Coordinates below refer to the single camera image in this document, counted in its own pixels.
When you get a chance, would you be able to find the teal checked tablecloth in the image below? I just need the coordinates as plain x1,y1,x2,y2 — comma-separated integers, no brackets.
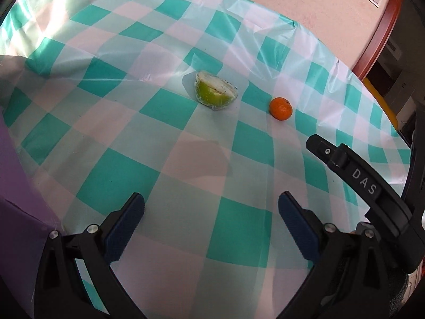
0,0,414,319

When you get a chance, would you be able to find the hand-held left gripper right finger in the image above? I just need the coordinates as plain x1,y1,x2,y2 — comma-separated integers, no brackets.
278,191,404,319

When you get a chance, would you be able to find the red-brown wooden door frame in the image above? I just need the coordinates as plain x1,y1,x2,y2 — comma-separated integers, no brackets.
352,0,404,80

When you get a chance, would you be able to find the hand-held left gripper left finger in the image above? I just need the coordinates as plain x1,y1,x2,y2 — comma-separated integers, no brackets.
33,192,146,319

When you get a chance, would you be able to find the small orange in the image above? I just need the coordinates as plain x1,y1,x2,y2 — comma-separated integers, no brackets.
269,97,293,121

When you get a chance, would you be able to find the wrapped halved green apple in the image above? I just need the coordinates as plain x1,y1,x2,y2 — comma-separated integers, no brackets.
194,70,239,110

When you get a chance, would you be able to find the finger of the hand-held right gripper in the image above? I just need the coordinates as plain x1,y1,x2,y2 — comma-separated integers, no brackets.
306,135,352,170

